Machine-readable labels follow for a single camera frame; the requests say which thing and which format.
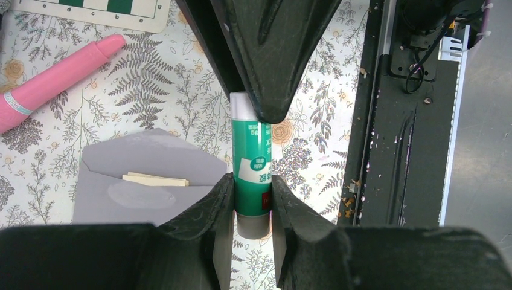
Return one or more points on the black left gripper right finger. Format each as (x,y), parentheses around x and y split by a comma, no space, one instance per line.
(310,252)

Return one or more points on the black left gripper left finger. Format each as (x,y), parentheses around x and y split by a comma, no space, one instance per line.
(191,251)

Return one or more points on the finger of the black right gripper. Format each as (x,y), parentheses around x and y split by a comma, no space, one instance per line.
(271,43)
(201,18)

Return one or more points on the green white glue stick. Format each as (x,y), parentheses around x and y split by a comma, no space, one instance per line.
(252,168)

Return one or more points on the green white chessboard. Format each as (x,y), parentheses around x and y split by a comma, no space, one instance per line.
(141,15)

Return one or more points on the floral patterned table mat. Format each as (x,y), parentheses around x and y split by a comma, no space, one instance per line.
(164,81)

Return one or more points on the pink microphone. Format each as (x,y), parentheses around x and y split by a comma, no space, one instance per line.
(19,103)

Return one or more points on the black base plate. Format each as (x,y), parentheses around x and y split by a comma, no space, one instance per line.
(399,147)

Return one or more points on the white perforated cable tray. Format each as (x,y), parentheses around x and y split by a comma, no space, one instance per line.
(455,49)

